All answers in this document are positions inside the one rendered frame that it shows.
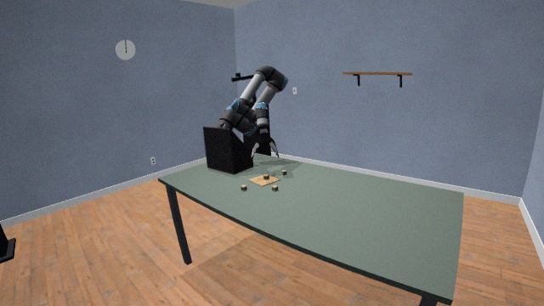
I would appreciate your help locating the beige flat mat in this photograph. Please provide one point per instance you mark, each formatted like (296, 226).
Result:
(262, 182)

